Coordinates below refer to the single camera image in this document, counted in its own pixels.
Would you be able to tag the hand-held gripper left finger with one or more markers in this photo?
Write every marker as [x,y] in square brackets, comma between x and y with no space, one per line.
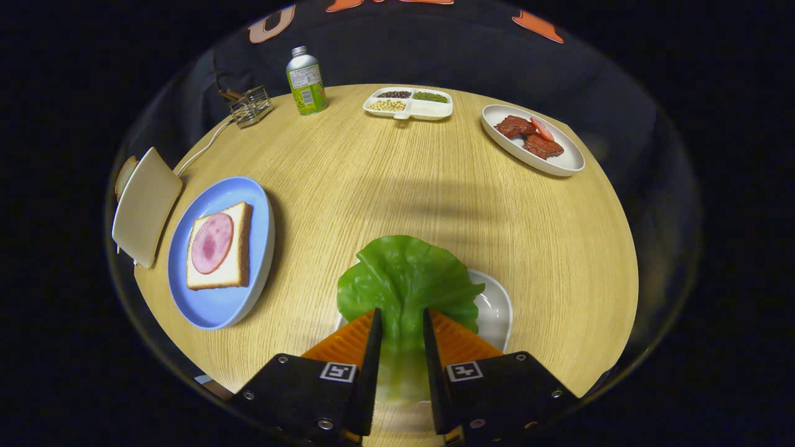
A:
[371,372]

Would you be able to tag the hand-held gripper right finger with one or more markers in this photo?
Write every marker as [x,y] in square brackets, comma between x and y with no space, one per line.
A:
[435,379]

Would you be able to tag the green lettuce leaf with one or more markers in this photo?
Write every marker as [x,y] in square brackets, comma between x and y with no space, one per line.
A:
[404,279]

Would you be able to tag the toasted bread slice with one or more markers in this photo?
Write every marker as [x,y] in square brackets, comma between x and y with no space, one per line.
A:
[124,177]

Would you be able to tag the small white plate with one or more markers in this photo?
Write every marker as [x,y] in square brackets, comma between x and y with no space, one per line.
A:
[494,310]

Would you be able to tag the blue plate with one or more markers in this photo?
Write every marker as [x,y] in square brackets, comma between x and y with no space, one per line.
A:
[217,307]

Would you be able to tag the white bread slice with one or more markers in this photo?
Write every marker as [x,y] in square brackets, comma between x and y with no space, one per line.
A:
[239,261]

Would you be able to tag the pink ham slice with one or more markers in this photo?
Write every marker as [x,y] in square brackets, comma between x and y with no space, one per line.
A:
[212,243]

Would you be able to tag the white oval plate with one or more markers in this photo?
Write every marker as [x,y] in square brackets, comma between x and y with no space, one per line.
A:
[559,162]

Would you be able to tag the red-brown meat slice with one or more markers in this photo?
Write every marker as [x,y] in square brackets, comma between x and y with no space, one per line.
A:
[542,148]
[512,126]

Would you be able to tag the pile of yellow beans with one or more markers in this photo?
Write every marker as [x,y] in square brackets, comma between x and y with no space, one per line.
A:
[386,105]

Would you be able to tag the white divided tray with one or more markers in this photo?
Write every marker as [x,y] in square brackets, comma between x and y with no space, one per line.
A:
[428,110]

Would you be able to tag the red tomato slice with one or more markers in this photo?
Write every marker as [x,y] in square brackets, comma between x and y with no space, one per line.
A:
[542,128]

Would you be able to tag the cream toaster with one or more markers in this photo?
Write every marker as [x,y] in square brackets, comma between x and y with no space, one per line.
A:
[146,208]

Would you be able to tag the pile of dark beans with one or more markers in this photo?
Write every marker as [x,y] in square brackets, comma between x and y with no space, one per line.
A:
[395,94]

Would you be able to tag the pile of green beans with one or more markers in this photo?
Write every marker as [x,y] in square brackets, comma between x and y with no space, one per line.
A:
[430,97]

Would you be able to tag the silver bottle green label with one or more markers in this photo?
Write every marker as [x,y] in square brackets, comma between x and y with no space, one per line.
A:
[305,84]

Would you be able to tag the brown wooden stick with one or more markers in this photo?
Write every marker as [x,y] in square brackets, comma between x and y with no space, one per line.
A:
[228,94]

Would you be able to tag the black backdrop cloth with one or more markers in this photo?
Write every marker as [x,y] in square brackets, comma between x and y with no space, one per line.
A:
[472,56]

